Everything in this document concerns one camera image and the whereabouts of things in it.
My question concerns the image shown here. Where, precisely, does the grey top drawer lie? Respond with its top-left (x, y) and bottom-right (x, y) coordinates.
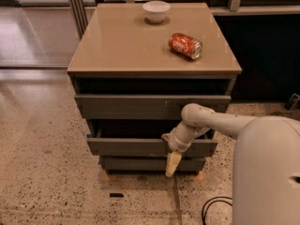
top-left (75, 94), bottom-right (231, 120)

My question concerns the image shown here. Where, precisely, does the dark object on floor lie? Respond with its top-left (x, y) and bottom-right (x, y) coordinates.
top-left (284, 93), bottom-right (300, 111)

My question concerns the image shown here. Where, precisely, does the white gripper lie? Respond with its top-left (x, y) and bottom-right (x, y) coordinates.
top-left (161, 129), bottom-right (191, 177)

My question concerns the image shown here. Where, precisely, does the red soda can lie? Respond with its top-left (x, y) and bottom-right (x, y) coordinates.
top-left (169, 33), bottom-right (203, 60)

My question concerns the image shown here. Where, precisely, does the grey bottom drawer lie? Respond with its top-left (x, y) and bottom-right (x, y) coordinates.
top-left (99, 156), bottom-right (206, 173)

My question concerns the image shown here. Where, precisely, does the black cable loop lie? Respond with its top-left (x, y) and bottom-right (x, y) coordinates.
top-left (201, 196), bottom-right (233, 225)

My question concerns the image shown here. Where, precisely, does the white ceramic bowl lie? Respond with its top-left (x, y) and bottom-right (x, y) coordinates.
top-left (142, 1), bottom-right (171, 23)

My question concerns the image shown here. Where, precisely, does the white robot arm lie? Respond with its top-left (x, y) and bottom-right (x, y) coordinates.
top-left (162, 103), bottom-right (300, 225)

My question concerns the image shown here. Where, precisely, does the grey drawer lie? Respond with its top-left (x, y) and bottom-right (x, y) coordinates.
top-left (99, 156), bottom-right (206, 173)
top-left (75, 94), bottom-right (231, 120)
top-left (85, 119), bottom-right (219, 158)

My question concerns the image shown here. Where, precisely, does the grey drawer cabinet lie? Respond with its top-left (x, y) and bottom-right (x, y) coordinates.
top-left (67, 2), bottom-right (243, 175)

